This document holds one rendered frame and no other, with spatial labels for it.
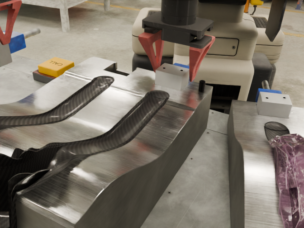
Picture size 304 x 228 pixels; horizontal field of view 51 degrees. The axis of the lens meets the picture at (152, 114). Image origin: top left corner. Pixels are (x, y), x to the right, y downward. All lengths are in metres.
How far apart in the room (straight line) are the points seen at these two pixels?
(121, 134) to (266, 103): 0.26
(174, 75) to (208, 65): 0.35
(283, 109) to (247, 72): 0.33
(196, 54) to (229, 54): 0.42
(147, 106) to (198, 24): 0.15
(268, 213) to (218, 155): 0.21
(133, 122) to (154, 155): 0.09
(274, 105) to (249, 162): 0.19
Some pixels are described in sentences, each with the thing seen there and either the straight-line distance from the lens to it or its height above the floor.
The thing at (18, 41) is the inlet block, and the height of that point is 0.94.
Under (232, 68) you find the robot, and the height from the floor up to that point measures 0.79.
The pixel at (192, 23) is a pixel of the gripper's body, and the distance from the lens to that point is 0.52.
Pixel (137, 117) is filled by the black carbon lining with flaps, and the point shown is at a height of 0.88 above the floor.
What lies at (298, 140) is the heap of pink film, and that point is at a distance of 0.46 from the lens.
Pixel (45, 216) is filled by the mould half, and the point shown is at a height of 0.93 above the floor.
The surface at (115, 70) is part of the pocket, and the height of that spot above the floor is 0.87.
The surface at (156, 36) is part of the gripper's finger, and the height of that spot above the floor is 0.97.
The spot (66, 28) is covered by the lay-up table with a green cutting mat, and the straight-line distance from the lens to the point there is 3.65.
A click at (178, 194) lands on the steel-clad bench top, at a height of 0.80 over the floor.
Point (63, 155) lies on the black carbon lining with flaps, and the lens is 0.37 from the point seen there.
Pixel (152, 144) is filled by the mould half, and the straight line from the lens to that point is 0.43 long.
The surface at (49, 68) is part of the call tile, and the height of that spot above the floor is 0.84.
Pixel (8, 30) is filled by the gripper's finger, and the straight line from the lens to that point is 0.61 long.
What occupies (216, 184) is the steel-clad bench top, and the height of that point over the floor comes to 0.80.
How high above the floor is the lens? 1.15
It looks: 33 degrees down
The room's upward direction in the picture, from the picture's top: 2 degrees clockwise
